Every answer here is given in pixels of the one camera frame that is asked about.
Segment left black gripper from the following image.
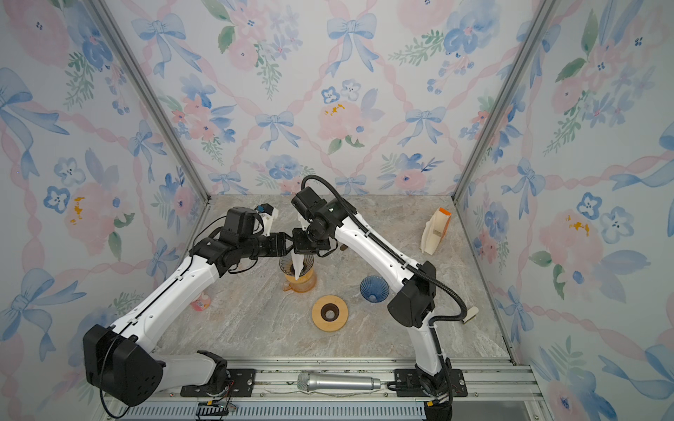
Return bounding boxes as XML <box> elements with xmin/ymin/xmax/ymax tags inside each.
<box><xmin>240</xmin><ymin>230</ymin><xmax>294</xmax><ymax>261</ymax></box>

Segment grey glass dripper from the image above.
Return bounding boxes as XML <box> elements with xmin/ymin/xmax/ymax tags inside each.
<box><xmin>279</xmin><ymin>254</ymin><xmax>314</xmax><ymax>281</ymax></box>

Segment white paper coffee filter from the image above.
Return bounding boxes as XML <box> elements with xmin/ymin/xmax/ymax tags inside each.
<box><xmin>291</xmin><ymin>252</ymin><xmax>305</xmax><ymax>282</ymax></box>

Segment orange glass carafe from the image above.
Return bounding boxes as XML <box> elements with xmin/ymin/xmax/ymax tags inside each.
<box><xmin>283</xmin><ymin>268</ymin><xmax>317</xmax><ymax>293</ymax></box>

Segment large wooden dripper ring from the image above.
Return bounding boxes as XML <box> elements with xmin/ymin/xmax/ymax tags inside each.
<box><xmin>311</xmin><ymin>294</ymin><xmax>349</xmax><ymax>333</ymax></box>

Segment blue glass dripper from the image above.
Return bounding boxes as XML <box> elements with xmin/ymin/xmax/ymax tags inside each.
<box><xmin>360</xmin><ymin>275</ymin><xmax>390</xmax><ymax>303</ymax></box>

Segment coffee filter pack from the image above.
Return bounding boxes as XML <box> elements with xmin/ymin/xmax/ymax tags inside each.
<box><xmin>419</xmin><ymin>207</ymin><xmax>452</xmax><ymax>254</ymax></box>

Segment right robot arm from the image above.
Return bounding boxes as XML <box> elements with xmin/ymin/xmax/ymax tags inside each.
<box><xmin>291</xmin><ymin>182</ymin><xmax>467</xmax><ymax>396</ymax></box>

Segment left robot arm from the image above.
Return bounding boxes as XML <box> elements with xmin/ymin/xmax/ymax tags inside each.
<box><xmin>82</xmin><ymin>233</ymin><xmax>292</xmax><ymax>407</ymax></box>

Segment pink cylindrical container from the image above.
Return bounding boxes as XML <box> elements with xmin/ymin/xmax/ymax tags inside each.
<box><xmin>191</xmin><ymin>292</ymin><xmax>212</xmax><ymax>312</ymax></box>

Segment silver microphone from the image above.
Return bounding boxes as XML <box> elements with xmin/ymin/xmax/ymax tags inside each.
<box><xmin>297</xmin><ymin>372</ymin><xmax>382</xmax><ymax>392</ymax></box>

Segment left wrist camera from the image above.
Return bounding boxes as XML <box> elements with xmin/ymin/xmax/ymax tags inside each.
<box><xmin>219</xmin><ymin>203</ymin><xmax>278</xmax><ymax>245</ymax></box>

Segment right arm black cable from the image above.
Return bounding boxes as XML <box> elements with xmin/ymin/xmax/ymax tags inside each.
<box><xmin>299</xmin><ymin>174</ymin><xmax>470</xmax><ymax>401</ymax></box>

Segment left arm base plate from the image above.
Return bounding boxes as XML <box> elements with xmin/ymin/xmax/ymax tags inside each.
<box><xmin>180</xmin><ymin>368</ymin><xmax>257</xmax><ymax>399</ymax></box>

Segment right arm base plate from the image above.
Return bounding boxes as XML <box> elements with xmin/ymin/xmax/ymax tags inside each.
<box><xmin>387</xmin><ymin>368</ymin><xmax>469</xmax><ymax>399</ymax></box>

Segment aluminium front rail frame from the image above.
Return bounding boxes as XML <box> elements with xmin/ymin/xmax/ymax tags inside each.
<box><xmin>93</xmin><ymin>359</ymin><xmax>552</xmax><ymax>420</ymax></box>

